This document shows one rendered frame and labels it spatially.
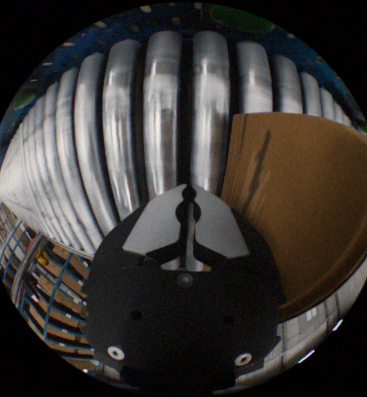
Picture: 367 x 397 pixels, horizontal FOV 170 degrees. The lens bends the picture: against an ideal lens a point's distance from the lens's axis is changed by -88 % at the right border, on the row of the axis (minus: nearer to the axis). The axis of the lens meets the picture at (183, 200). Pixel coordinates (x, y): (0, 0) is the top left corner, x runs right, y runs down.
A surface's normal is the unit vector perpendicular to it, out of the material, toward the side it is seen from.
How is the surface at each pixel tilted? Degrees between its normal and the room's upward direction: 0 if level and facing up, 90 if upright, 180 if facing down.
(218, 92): 13
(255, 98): 27
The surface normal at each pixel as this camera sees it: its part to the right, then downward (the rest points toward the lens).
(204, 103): -0.48, 0.47
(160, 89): 0.11, 0.54
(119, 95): 0.44, 0.49
